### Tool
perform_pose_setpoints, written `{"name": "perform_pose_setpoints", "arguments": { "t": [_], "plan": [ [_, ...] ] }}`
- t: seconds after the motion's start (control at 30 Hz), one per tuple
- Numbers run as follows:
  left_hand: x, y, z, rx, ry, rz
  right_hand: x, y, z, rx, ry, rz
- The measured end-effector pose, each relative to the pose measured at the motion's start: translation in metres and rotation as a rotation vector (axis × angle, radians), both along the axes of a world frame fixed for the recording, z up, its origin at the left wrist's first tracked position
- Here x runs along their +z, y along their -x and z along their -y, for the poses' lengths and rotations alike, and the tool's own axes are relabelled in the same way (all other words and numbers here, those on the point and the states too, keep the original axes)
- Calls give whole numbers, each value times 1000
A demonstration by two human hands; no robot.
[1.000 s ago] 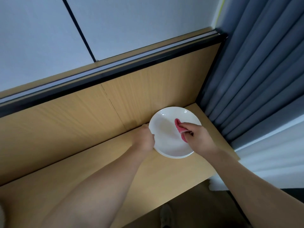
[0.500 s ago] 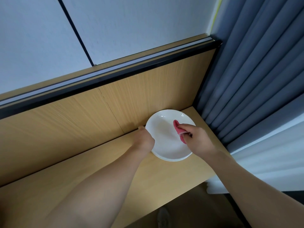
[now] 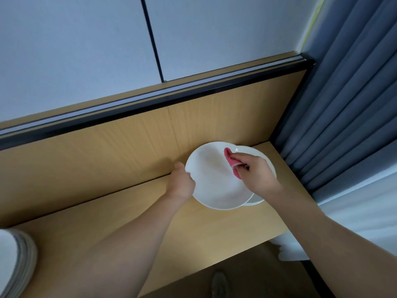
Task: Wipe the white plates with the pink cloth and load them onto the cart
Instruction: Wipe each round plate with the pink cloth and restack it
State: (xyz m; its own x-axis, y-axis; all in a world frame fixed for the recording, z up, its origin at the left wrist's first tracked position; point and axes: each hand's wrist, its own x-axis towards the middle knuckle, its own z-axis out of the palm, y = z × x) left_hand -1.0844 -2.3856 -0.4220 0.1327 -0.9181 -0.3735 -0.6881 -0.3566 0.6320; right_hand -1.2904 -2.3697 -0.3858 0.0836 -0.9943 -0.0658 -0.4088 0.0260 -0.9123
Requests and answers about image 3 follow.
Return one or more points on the person's left hand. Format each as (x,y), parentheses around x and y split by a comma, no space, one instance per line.
(181,187)

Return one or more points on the person's right hand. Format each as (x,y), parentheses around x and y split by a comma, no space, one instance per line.
(259,176)

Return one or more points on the person's left fingers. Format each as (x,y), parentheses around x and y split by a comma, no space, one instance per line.
(180,168)

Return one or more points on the person's right fingers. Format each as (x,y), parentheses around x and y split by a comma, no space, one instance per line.
(240,157)

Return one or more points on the pink cleaning cloth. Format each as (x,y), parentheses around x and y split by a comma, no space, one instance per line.
(228,156)

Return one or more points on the white round plate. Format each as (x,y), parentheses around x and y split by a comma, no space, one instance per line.
(211,178)
(256,201)

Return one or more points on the person's left forearm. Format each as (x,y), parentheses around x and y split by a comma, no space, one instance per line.
(124,251)

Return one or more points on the person's right forearm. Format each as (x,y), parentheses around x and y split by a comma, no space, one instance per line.
(325,245)

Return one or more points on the blue-grey curtain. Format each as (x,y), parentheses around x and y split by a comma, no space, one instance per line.
(347,105)

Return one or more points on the person's grey shoe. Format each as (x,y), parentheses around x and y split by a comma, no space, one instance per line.
(220,285)

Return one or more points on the white sheer curtain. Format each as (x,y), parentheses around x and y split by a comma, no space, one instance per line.
(366,214)

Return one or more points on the stack of white plates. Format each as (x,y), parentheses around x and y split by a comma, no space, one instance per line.
(15,263)

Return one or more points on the wooden desk partition black rail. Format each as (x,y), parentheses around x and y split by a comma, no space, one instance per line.
(108,152)

